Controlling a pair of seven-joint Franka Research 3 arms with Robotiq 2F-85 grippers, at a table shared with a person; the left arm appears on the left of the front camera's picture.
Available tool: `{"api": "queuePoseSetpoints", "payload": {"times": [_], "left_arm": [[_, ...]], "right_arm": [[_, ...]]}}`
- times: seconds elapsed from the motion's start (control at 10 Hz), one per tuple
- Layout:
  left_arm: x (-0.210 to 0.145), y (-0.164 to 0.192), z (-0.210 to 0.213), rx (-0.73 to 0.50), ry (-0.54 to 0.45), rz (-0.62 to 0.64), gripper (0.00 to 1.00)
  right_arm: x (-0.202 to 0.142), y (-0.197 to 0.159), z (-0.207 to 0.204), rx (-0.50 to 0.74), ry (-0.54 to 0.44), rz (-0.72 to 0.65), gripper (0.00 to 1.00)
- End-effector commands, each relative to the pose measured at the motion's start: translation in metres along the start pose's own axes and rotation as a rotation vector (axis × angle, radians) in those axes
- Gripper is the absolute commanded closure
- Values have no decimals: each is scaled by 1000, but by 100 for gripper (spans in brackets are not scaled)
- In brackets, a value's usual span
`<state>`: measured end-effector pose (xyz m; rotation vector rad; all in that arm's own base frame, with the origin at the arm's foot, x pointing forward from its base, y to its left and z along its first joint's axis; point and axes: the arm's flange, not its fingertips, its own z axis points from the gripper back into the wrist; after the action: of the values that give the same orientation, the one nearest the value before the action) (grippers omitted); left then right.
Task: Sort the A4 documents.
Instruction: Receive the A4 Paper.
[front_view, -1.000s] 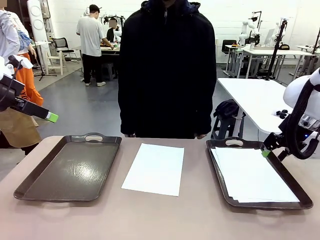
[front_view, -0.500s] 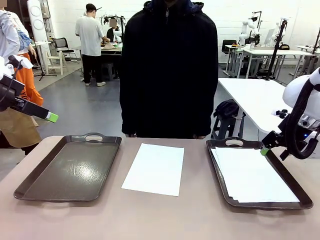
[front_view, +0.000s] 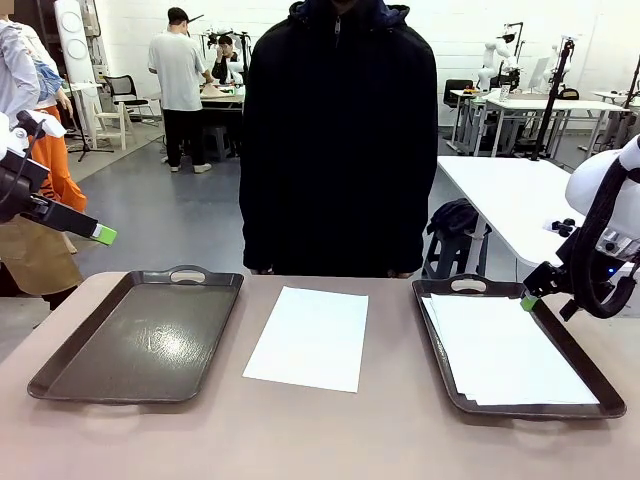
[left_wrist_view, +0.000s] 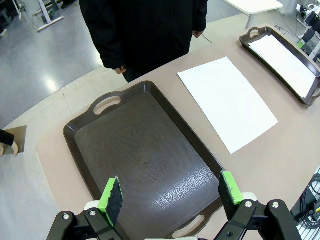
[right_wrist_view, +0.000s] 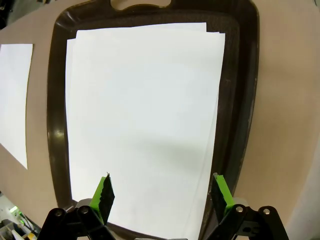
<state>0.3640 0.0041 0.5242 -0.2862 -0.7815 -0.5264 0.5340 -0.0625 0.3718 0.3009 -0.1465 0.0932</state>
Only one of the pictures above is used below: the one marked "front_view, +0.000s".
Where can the white computer monitor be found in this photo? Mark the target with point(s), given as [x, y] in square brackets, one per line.
[539, 72]

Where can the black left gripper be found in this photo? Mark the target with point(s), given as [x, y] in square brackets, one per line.
[20, 185]

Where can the brown fabric cover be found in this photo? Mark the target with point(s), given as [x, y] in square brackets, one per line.
[35, 265]

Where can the black chair with high back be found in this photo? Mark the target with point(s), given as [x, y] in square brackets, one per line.
[460, 85]

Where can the small black device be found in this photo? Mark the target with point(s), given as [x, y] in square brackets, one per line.
[565, 227]

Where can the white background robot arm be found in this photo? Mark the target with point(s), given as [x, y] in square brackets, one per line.
[487, 65]

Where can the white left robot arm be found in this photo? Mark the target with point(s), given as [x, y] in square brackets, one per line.
[4, 140]

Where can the man in white t-shirt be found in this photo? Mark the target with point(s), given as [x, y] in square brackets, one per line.
[175, 75]

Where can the left forearm black sleeve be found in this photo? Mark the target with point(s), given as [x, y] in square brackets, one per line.
[415, 235]

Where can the small white background robot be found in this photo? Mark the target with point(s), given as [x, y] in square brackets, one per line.
[554, 65]

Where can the person's right hand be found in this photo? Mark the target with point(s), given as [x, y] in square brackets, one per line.
[264, 271]

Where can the right forearm black sleeve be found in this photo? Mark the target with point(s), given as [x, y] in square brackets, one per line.
[255, 235]

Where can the long white lab table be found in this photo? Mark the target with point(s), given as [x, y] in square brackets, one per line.
[530, 104]

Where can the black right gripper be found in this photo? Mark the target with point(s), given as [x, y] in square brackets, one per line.
[565, 265]

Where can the black basket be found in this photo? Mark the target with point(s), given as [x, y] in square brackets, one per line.
[568, 95]

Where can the grey plastic stool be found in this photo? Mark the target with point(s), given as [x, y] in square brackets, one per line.
[217, 142]

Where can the person's left hand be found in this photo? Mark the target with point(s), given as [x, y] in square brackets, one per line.
[400, 274]

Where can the brown plastic serving tray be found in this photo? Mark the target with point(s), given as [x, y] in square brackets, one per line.
[125, 340]
[540, 411]

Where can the white tower air conditioner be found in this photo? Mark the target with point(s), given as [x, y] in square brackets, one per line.
[75, 40]

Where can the white wooden chair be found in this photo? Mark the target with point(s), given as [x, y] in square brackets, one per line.
[107, 117]

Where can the black mesh office chair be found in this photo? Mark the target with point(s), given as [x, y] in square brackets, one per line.
[120, 87]

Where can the white lab table with equipment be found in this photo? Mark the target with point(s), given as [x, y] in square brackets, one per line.
[612, 95]

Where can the black plastic step stool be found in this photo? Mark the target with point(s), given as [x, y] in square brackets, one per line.
[450, 255]

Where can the black overhead camera stand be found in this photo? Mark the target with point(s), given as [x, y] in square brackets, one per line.
[510, 37]

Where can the person in black hooded jacket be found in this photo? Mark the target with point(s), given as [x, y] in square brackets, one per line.
[325, 150]

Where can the tall black tripod pole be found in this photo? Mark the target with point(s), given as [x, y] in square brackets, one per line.
[552, 100]

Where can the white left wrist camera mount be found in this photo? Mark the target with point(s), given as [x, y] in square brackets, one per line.
[47, 127]

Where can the thin black tripod stand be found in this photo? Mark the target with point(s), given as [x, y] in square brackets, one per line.
[85, 147]

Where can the person in orange trousers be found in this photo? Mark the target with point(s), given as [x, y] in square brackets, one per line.
[20, 65]

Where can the seated person in dark top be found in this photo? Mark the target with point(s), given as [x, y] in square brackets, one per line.
[227, 65]

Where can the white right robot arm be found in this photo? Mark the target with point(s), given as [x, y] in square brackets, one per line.
[590, 185]

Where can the large white table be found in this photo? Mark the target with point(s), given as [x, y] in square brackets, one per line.
[500, 190]

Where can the black cloth bag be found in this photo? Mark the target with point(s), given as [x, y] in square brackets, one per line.
[452, 215]

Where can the white paper stack on table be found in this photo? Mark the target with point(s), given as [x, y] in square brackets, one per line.
[307, 340]

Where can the printed paper cup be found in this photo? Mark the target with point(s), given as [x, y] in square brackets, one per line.
[505, 92]

